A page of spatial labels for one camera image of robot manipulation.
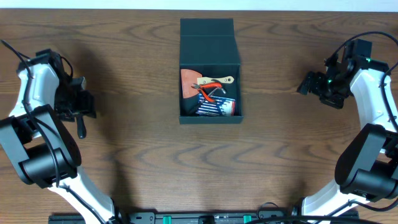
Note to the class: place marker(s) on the orange scraper wooden handle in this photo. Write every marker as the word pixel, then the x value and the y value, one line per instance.
pixel 194 82

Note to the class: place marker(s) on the black handled screwdriver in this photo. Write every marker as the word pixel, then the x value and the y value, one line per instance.
pixel 81 128

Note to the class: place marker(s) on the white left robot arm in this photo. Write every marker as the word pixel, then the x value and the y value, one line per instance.
pixel 39 146

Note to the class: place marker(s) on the red handled pliers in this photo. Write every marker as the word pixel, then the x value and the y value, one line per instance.
pixel 205 90

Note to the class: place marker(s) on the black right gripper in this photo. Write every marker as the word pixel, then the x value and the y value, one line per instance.
pixel 318 78

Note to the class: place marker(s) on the clear screwdriver set case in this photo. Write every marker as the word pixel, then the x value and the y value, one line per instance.
pixel 221 107

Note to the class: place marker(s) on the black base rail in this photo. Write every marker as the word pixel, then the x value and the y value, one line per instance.
pixel 192 218

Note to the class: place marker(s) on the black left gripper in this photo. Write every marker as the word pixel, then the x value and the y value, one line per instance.
pixel 78 113

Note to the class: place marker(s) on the black gift box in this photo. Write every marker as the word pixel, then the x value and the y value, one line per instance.
pixel 208 46

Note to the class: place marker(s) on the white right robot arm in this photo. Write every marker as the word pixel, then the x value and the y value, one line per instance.
pixel 367 169

